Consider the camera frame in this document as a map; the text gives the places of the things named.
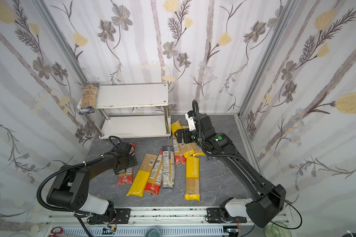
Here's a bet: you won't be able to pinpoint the yellow-end spaghetti pack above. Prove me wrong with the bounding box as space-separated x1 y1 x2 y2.
126 154 158 197

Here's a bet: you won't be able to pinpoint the blue clear label spaghetti pack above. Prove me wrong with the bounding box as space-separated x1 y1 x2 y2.
162 146 175 189

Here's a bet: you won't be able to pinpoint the dark blue-top spaghetti pack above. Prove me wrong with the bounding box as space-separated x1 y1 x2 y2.
78 83 99 115

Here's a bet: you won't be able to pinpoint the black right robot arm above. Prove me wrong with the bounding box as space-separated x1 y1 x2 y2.
174 100 286 228

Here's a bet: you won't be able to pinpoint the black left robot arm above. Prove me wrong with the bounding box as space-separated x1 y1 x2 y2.
36 136 137 225

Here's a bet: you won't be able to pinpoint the yellow-top spaghetti pack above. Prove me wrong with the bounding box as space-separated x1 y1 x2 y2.
171 121 190 164

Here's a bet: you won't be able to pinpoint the yellow Pastatime pack rear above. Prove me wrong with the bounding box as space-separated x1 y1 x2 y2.
182 125 206 158

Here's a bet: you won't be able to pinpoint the yellow pastatime pack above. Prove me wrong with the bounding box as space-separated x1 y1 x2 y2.
182 125 206 158
185 156 200 201

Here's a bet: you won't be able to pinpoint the clear blue-end spaghetti pack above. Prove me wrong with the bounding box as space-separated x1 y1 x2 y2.
207 157 218 161

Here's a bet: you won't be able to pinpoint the yellow Pastatime pack front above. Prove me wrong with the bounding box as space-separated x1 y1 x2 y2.
185 156 200 201

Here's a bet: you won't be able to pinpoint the small red-end spaghetti pack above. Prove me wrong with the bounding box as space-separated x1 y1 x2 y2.
173 138 186 165

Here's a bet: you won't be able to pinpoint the white two-tier shelf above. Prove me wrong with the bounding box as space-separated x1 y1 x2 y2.
96 83 171 140

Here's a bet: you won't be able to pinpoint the green glass bowl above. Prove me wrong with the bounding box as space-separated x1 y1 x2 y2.
265 222 292 237

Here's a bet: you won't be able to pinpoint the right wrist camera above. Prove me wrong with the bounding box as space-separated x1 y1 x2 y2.
185 111 196 131

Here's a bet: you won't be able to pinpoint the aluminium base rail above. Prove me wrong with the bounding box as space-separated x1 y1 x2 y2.
44 206 291 237

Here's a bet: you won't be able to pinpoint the red handled scissors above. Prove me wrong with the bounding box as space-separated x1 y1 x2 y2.
48 227 64 237

